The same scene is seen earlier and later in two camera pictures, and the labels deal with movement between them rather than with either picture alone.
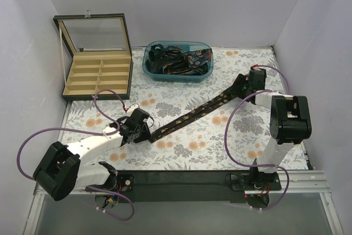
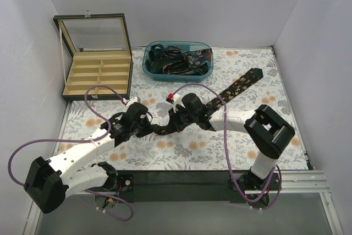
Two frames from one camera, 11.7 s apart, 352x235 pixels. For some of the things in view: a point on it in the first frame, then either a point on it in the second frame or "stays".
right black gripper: [241, 87] -> [174, 123]
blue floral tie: [197, 58] stays
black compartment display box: [102, 60] stays
